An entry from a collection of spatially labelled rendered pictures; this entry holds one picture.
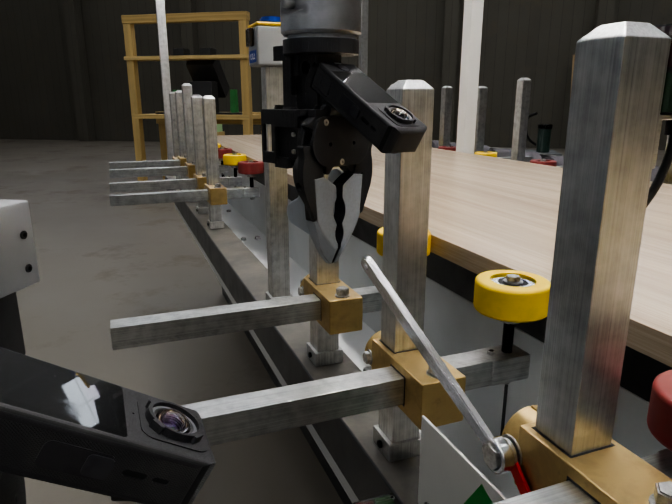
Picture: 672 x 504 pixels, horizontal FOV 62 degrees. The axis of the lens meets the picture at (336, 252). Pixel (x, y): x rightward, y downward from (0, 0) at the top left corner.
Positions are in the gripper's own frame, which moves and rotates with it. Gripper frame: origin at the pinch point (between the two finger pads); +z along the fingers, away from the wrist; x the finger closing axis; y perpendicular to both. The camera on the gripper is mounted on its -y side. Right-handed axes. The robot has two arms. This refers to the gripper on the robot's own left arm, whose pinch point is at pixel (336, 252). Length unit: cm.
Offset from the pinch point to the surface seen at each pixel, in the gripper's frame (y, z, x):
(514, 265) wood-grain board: -6.4, 4.8, -23.5
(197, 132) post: 136, -3, -61
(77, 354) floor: 205, 95, -33
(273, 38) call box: 42, -25, -24
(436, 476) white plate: -13.0, 19.4, -0.9
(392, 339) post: -2.9, 10.2, -5.6
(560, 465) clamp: -26.5, 8.3, 4.3
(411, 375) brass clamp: -7.9, 11.6, -2.9
